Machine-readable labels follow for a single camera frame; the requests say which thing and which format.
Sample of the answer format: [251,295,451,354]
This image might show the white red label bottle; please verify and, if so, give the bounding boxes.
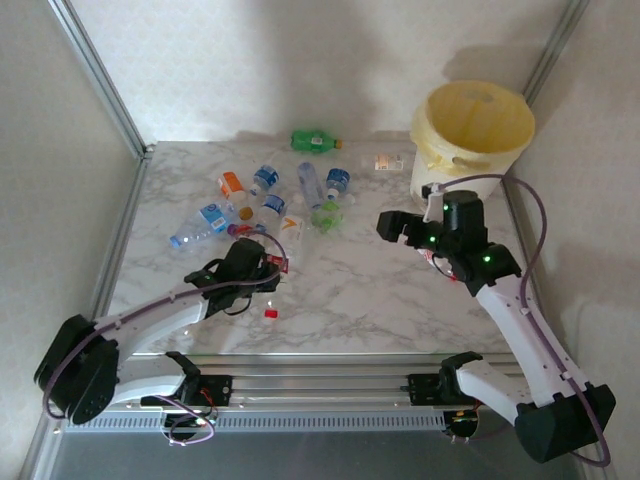
[417,247,459,282]

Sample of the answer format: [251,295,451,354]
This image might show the large crushed blue label bottle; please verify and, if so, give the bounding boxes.
[168,201,237,250]

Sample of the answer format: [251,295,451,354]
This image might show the white bottle orange print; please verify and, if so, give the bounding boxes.
[277,213,307,264]

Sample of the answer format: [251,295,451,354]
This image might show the white plastic bin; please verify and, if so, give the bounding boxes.
[409,82,536,202]

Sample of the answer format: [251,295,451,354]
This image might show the blue label water bottle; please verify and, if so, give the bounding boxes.
[248,163,281,197]
[255,193,287,229]
[324,167,352,201]

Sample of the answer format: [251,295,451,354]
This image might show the crushed green plastic bottle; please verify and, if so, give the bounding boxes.
[309,199,346,235]

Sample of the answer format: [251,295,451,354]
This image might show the clear bottle orange white label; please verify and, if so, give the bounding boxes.
[362,152,406,174]

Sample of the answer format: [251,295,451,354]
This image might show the tall clear plastic bottle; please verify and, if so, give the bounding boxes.
[296,160,326,211]

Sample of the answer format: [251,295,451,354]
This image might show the yellow bin liner bag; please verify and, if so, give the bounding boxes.
[409,81,537,177]

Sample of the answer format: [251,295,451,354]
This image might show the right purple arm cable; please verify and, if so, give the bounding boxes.
[437,173,614,469]

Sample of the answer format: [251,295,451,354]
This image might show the aluminium mounting rail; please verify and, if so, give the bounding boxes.
[117,352,524,416]

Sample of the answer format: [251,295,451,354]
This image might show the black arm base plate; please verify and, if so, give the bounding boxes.
[407,372,444,405]
[141,374,234,407]

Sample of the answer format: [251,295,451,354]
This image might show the grey slotted cable duct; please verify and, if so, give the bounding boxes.
[64,410,447,434]

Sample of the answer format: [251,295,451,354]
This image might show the aluminium frame post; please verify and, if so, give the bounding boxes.
[47,0,156,160]
[520,0,594,101]

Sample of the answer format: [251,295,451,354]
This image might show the aluminium frame lower rail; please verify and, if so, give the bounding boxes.
[18,424,69,480]

